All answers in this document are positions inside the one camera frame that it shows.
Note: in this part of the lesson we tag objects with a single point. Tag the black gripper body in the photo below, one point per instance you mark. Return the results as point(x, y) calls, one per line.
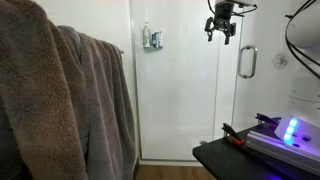
point(222, 15)

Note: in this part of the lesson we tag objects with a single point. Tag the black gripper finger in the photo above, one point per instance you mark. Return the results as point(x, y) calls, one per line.
point(209, 28)
point(230, 33)

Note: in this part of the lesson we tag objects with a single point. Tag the grey-brown towel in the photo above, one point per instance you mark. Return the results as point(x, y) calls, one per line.
point(106, 100)

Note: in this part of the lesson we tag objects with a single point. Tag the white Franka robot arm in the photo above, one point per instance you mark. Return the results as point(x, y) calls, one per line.
point(303, 33)

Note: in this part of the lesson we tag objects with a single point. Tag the brown towel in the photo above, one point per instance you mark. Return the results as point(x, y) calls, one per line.
point(33, 83)

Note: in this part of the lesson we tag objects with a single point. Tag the white tube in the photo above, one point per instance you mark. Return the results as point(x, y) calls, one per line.
point(159, 39)

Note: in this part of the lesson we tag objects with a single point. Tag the clear suction cup hook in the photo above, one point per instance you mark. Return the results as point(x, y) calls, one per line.
point(279, 60)

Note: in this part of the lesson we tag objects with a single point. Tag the blue tube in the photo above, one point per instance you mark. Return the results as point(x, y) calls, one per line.
point(154, 39)

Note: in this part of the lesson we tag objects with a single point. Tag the shower shelf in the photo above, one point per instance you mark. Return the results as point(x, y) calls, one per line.
point(152, 47)

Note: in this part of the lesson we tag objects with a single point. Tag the white bottle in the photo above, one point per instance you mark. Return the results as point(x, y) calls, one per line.
point(146, 35)

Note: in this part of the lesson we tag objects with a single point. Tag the glass shower door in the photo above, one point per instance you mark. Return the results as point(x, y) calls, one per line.
point(266, 93)

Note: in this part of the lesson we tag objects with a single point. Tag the fixed glass shower panel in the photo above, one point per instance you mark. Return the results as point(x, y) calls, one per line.
point(176, 100)

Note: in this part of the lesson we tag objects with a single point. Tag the black clamp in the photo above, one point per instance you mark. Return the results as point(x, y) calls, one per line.
point(266, 118)

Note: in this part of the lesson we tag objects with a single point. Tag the metal towel rail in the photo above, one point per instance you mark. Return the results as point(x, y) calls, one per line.
point(121, 51)

